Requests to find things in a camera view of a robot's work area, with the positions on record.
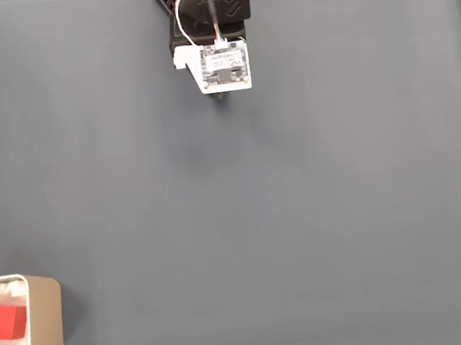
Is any white camera board mount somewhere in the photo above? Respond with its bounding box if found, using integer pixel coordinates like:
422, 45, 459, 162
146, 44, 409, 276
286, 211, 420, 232
171, 36, 255, 100

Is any grey table mat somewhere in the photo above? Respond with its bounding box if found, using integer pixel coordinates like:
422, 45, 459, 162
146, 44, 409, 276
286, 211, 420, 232
0, 0, 461, 345

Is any black camera cable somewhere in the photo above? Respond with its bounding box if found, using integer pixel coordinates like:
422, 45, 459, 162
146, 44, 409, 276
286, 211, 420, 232
201, 0, 223, 43

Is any red white black servo wire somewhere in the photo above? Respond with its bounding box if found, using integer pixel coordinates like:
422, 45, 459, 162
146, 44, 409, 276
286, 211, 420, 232
172, 0, 211, 49

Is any beige box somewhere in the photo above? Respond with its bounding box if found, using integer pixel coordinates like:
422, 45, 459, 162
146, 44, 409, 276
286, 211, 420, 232
0, 267, 70, 345

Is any red cube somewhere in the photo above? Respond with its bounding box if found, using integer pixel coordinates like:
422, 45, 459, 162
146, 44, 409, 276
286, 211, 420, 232
0, 299, 32, 342

